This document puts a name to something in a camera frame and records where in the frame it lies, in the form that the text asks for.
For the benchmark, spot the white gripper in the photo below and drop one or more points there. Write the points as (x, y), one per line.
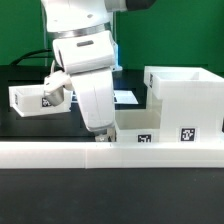
(95, 96)

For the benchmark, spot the white front drawer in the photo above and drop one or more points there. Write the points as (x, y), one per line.
(137, 126)

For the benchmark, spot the white drawer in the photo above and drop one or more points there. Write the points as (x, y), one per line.
(29, 100)
(137, 126)

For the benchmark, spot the white drawer cabinet box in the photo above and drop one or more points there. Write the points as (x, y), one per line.
(189, 102)

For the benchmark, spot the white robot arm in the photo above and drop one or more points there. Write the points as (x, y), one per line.
(85, 50)

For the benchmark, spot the white marker sheet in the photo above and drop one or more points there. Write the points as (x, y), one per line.
(119, 97)

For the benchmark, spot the white L-shaped fence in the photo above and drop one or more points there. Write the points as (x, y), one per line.
(91, 155)

